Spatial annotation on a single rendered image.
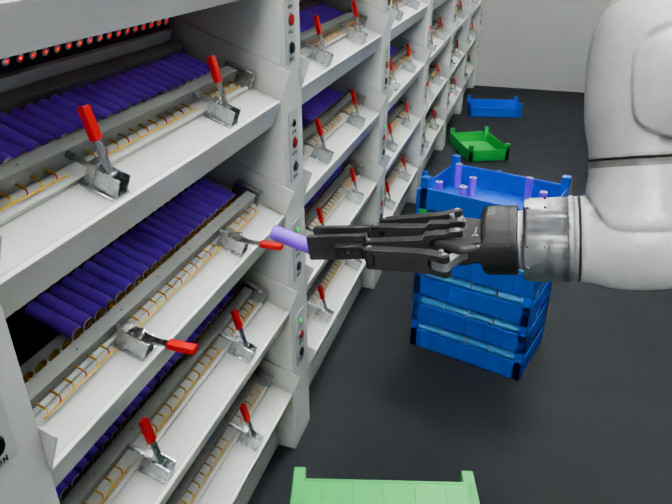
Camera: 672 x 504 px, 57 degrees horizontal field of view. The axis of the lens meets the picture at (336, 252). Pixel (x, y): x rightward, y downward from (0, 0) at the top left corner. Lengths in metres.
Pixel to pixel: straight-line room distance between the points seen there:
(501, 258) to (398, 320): 1.17
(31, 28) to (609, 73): 0.51
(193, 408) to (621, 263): 0.63
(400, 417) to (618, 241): 0.94
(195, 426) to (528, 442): 0.80
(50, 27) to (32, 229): 0.17
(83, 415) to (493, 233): 0.46
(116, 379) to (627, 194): 0.56
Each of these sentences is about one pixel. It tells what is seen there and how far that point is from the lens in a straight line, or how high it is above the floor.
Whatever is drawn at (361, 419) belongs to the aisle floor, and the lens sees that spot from 1.49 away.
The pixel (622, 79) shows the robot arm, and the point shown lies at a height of 0.88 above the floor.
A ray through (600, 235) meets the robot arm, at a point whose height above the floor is 0.74.
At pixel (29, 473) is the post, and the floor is 0.58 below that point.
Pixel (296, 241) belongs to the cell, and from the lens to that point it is 0.74.
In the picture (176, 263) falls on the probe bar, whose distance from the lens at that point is 0.88.
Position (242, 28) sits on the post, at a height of 0.87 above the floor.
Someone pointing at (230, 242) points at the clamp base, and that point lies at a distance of 0.96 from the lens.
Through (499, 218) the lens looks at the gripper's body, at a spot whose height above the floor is 0.74.
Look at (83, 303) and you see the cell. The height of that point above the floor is 0.61.
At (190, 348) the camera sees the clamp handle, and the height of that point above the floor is 0.58.
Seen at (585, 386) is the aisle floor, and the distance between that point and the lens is 1.69.
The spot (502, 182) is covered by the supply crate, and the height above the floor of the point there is 0.43.
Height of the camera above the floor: 1.01
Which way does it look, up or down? 28 degrees down
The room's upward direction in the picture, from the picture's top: straight up
